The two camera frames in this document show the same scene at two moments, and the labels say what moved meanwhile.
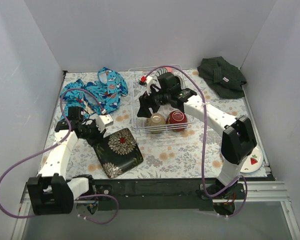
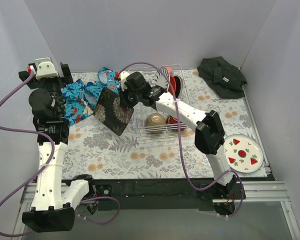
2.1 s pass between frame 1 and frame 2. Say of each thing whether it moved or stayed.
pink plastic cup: stayed
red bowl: stayed
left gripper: moved
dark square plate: moved
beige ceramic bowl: stayed
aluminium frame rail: stayed
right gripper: moved
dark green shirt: stayed
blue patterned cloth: stayed
